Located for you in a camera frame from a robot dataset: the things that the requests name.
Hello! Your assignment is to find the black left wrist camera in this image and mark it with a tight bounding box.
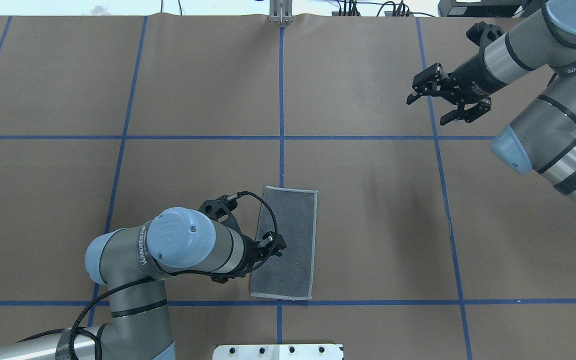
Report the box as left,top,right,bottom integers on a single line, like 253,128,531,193
198,194,238,223

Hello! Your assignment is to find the pink and grey towel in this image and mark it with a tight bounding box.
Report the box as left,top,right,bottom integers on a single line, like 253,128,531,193
249,186,318,301

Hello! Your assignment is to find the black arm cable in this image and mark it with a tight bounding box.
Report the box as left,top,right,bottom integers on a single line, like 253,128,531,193
15,191,280,360
540,0,576,51

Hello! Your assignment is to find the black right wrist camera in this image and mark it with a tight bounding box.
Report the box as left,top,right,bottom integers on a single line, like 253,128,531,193
465,22,505,52

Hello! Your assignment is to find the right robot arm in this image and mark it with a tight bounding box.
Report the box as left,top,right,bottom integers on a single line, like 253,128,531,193
406,0,576,203

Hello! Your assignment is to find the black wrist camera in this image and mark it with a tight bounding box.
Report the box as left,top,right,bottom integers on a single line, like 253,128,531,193
198,194,238,223
465,22,505,52

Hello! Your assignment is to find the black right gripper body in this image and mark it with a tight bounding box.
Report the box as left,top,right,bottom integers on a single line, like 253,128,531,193
428,64,494,113

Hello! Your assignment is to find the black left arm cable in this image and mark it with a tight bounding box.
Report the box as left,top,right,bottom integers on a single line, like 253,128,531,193
15,191,280,360

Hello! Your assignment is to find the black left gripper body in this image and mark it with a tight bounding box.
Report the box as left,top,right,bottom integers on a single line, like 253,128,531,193
243,232,287,273

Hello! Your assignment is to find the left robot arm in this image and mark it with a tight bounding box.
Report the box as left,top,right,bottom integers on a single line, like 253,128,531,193
0,202,286,360

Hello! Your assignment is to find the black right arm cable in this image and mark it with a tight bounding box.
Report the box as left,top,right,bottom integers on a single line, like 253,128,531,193
540,0,576,51

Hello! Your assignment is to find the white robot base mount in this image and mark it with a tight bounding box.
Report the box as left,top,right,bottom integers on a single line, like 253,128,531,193
212,343,345,360

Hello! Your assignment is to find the aluminium bracket at edge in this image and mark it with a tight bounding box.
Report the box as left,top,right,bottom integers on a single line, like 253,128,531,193
268,0,294,25

